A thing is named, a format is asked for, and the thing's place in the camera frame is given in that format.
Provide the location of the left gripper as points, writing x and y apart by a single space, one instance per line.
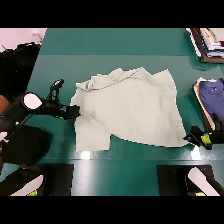
73 111

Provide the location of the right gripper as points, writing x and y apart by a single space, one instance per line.
198 136

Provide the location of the pale beige T-shirt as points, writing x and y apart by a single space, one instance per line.
133 106

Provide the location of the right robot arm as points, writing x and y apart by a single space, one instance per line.
200 180

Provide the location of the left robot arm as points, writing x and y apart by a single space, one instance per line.
32 101

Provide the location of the blue T-shirt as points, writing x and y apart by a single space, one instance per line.
213 96

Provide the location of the black garment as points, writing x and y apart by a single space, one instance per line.
30 145
16 70

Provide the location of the heap of clothes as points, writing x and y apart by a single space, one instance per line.
210 43

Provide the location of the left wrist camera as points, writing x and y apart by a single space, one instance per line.
55 87

